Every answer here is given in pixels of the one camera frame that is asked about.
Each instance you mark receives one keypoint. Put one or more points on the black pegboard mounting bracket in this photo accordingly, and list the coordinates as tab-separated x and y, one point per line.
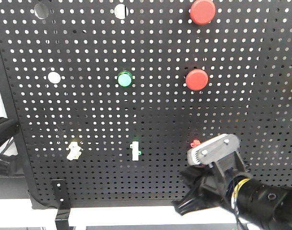
63	204

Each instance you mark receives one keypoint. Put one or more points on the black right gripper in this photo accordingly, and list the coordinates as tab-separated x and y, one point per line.
212	185

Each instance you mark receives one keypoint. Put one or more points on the red toggle switch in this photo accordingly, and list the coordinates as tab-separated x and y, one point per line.
195	143

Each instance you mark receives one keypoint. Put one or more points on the black perforated pegboard panel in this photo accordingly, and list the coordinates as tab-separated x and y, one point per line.
59	61

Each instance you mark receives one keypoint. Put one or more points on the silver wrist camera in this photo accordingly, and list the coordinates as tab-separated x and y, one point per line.
213	149

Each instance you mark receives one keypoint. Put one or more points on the yellow toggle switch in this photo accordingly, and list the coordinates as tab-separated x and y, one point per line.
75	150

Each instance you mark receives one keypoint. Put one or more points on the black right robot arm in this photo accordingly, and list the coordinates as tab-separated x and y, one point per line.
268	207

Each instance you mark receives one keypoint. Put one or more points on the upper red round button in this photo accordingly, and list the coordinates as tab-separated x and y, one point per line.
202	11

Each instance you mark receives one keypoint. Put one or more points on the green round button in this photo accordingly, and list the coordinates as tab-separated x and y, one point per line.
124	78

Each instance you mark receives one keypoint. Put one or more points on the lower red round button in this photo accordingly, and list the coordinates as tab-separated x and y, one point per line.
197	79

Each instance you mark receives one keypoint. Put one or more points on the red round button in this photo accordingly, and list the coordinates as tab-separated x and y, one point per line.
202	11
197	79

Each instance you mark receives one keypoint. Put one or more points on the green toggle switch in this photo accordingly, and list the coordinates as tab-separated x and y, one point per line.
134	146

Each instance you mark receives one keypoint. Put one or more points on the black box behind pegboard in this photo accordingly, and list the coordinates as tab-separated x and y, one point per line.
12	180

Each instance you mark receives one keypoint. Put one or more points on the white height-adjustable desk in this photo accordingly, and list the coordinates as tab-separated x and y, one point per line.
19	213

